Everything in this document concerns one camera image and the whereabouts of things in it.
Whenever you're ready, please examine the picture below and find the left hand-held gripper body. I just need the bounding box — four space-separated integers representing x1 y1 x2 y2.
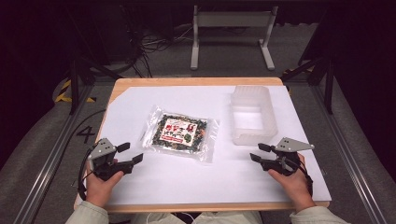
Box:
87 137 134 182

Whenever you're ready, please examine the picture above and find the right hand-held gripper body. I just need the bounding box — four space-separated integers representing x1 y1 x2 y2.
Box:
261 136 316 177

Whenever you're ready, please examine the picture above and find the translucent plastic container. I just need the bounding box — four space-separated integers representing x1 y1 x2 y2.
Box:
230 85 278 147

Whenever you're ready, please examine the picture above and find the clear plastic snack packet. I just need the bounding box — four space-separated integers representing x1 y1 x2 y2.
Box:
140 105 220 164

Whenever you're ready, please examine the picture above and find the person's right hand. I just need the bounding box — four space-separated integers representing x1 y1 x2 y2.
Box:
267 153 317 214

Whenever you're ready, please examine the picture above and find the person's left hand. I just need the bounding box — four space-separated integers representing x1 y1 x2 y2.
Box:
85 159 125 209

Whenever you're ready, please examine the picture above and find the white paper sheet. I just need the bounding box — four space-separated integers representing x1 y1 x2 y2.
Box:
96 85 332 207

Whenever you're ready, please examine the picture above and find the yellow black hazard tape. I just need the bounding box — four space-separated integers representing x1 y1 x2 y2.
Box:
54 79 96 104

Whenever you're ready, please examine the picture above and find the black metal stand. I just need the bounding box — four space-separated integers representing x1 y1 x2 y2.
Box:
281 6 337 115
66 8 122 116

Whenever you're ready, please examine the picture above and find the white metal stand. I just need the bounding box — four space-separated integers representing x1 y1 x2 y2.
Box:
190 5 279 71

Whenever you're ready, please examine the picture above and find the black cable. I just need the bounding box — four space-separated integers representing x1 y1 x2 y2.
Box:
295 158 314 198
76 144 101 202

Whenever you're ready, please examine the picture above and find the aluminium rail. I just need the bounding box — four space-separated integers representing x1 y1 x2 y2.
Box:
311 83 390 224
12 83 94 224

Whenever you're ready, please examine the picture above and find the bundle of black floor cables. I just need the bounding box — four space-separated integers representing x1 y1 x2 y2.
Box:
120 6 194 78

